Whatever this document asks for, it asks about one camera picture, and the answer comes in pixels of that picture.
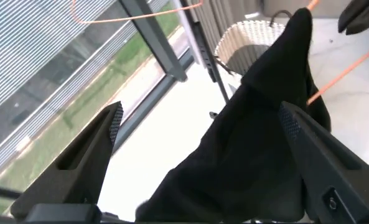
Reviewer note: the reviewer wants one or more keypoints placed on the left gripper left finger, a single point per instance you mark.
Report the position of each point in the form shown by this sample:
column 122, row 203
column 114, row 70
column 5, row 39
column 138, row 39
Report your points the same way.
column 78, row 174

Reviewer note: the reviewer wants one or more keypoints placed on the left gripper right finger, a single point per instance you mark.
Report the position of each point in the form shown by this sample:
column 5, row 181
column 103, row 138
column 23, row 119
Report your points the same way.
column 343, row 186

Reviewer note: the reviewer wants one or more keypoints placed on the black garment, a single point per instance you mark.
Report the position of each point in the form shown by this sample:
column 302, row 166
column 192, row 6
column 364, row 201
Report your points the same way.
column 234, row 155

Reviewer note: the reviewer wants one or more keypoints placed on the white laundry basket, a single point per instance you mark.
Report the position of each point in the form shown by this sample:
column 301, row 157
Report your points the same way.
column 243, row 34

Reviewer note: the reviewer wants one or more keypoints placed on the black clothes rack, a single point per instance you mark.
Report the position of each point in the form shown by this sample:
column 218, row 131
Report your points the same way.
column 207, row 53

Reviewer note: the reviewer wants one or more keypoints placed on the window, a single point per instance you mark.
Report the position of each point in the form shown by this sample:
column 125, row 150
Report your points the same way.
column 31, row 46

